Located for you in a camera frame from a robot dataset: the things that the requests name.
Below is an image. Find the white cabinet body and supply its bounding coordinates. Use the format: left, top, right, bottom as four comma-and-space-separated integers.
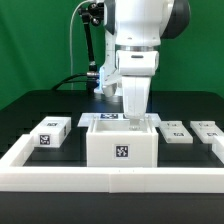
86, 119, 158, 167

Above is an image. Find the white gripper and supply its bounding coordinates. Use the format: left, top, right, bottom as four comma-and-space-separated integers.
116, 50, 158, 131

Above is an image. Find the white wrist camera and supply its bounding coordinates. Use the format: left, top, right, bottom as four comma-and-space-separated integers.
102, 74, 121, 97

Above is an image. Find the small white box part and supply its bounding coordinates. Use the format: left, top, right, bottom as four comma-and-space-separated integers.
30, 116, 71, 148

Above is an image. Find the white cable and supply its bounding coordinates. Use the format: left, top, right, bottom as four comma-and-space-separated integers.
69, 0, 93, 90

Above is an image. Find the white marker tag sheet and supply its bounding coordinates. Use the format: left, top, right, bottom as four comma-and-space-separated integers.
78, 113, 161, 127

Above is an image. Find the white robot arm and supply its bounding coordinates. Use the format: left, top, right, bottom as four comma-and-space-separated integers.
97, 0, 191, 130

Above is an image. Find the black cable bundle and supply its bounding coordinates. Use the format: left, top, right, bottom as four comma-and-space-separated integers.
51, 73, 100, 91

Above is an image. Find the white U-shaped fence frame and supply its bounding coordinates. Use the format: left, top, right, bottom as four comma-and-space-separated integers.
0, 134, 224, 193

